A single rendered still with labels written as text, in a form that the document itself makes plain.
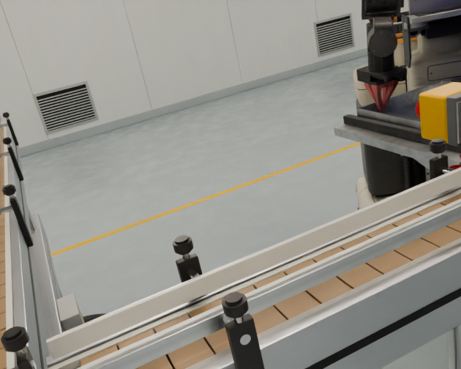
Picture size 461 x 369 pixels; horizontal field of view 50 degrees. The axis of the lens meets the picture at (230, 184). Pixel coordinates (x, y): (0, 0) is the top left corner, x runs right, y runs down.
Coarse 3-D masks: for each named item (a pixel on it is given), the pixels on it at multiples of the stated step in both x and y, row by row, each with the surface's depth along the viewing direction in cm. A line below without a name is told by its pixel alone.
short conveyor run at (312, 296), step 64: (448, 192) 64; (192, 256) 53; (256, 256) 52; (320, 256) 57; (384, 256) 54; (448, 256) 51; (128, 320) 48; (192, 320) 44; (256, 320) 48; (320, 320) 46; (384, 320) 49; (448, 320) 53
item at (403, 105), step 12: (432, 84) 122; (444, 84) 123; (396, 96) 119; (408, 96) 120; (360, 108) 115; (372, 108) 117; (396, 108) 120; (408, 108) 118; (384, 120) 108; (396, 120) 104; (408, 120) 101; (420, 120) 109
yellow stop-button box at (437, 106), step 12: (456, 84) 74; (420, 96) 74; (432, 96) 72; (444, 96) 70; (456, 96) 69; (420, 108) 75; (432, 108) 72; (444, 108) 70; (456, 108) 68; (432, 120) 73; (444, 120) 71; (456, 120) 69; (432, 132) 74; (444, 132) 72; (456, 132) 70; (456, 144) 70
